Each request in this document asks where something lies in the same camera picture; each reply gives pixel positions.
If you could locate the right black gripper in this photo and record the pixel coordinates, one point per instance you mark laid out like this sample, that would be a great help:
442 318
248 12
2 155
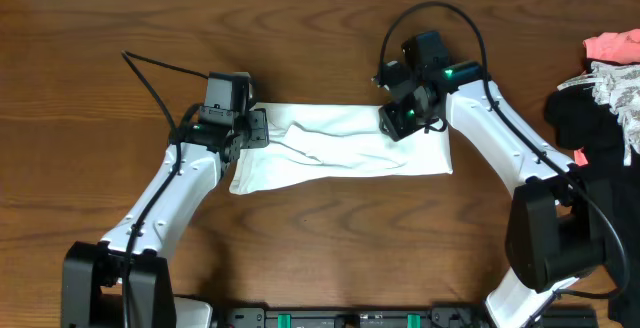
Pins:
396 121

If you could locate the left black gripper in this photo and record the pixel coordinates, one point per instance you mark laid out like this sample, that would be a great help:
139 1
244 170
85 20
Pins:
256 128

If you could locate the white t-shirt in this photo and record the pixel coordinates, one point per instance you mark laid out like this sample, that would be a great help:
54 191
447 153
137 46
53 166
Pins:
309 142

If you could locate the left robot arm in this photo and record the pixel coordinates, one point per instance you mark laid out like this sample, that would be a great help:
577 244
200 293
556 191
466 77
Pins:
123 280

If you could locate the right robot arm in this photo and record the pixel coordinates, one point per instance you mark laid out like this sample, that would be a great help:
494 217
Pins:
560 224

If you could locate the black garment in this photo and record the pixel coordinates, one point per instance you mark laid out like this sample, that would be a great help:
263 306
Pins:
581 124

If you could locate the white floral patterned garment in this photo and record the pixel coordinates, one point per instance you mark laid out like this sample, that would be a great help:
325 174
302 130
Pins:
617 86

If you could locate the pink garment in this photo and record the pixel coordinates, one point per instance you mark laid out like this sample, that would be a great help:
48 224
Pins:
621 48

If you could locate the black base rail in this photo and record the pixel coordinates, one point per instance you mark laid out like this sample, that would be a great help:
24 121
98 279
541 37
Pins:
390 318

